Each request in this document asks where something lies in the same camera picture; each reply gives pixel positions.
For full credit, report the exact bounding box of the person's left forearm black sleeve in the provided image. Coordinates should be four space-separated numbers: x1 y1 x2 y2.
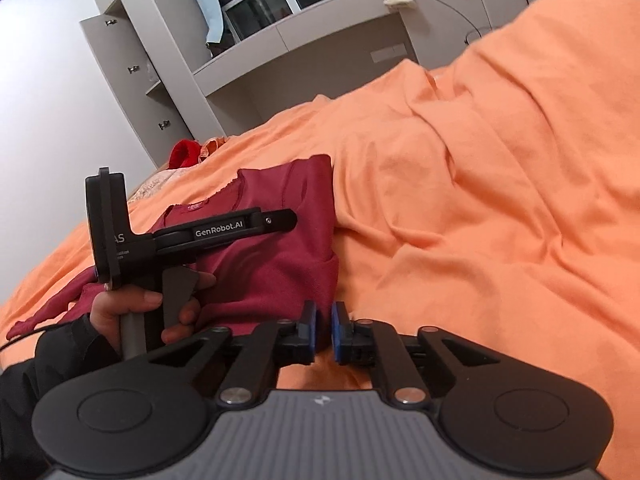
0 312 123 463

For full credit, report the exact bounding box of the beige lace pillow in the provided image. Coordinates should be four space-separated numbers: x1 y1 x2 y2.
126 162 193 207

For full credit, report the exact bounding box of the maroon shirt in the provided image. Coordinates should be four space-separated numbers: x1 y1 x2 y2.
6 155 341 341

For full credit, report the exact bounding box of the white wall socket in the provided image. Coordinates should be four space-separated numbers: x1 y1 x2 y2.
370 44 407 63

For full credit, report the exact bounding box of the orange blanket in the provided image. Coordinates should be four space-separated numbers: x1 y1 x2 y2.
0 0 640 480

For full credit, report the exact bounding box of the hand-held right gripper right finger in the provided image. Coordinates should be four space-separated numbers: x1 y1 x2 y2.
331 302 502 405

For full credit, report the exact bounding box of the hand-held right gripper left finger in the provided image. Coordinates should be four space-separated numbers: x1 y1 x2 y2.
147 301 318 407

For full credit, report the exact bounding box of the thin black cable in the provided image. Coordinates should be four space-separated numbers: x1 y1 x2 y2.
411 0 488 45

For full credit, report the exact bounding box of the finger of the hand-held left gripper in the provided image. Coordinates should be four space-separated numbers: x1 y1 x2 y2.
151 207 299 262

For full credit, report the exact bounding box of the small orange cloth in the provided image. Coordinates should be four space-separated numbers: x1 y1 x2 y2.
199 136 228 160

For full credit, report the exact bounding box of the red plush cloth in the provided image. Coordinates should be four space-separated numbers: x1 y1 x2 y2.
168 139 211 170

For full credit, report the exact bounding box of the grey drawer cabinet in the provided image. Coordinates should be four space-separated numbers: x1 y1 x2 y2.
79 0 228 166

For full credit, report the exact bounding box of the person's left hand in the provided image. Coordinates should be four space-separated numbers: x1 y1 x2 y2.
88 270 219 349

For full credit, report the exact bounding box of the grey built-in desk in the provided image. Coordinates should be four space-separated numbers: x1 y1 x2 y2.
191 0 501 137

